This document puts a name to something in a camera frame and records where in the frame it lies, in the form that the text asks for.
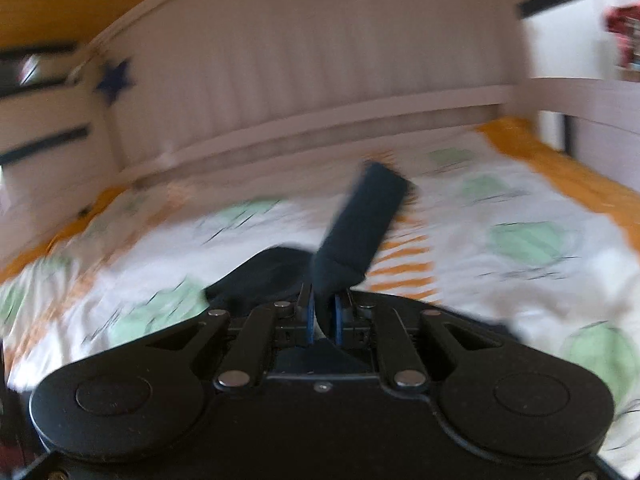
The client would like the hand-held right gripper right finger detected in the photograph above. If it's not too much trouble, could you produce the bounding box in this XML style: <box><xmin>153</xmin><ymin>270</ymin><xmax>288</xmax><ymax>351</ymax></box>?
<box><xmin>332</xmin><ymin>292</ymin><xmax>504</xmax><ymax>391</ymax></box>

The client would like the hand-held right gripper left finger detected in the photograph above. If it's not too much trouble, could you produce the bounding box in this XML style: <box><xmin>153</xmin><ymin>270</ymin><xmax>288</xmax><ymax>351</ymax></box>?
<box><xmin>145</xmin><ymin>283</ymin><xmax>317</xmax><ymax>391</ymax></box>

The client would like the dark navy garment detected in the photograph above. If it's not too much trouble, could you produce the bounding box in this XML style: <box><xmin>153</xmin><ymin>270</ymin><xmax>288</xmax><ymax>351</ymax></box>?
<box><xmin>202</xmin><ymin>159</ymin><xmax>517</xmax><ymax>377</ymax></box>

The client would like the white printed blanket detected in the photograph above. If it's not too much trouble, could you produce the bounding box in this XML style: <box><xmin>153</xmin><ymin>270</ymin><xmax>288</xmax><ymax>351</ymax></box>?
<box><xmin>0</xmin><ymin>132</ymin><xmax>640</xmax><ymax>480</ymax></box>

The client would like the orange bed sheet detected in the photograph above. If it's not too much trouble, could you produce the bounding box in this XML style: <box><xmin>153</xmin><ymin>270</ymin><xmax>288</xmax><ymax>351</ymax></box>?
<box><xmin>0</xmin><ymin>116</ymin><xmax>640</xmax><ymax>281</ymax></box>

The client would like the blue star sticker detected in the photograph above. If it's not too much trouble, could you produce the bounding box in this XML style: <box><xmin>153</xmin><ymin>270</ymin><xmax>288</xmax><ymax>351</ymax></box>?
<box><xmin>94</xmin><ymin>57</ymin><xmax>134</xmax><ymax>104</ymax></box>

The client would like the white drawer cabinet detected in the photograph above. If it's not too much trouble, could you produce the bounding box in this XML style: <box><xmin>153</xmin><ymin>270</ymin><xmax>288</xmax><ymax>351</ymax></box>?
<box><xmin>0</xmin><ymin>41</ymin><xmax>117</xmax><ymax>201</ymax></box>

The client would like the white wooden bed frame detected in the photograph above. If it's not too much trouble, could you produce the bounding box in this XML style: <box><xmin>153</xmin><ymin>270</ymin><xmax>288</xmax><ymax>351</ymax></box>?
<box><xmin>74</xmin><ymin>0</ymin><xmax>640</xmax><ymax>193</ymax></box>

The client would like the red patterned wall item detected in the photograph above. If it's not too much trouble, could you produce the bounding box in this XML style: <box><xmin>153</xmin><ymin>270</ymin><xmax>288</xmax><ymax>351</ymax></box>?
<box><xmin>604</xmin><ymin>4</ymin><xmax>640</xmax><ymax>72</ymax></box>

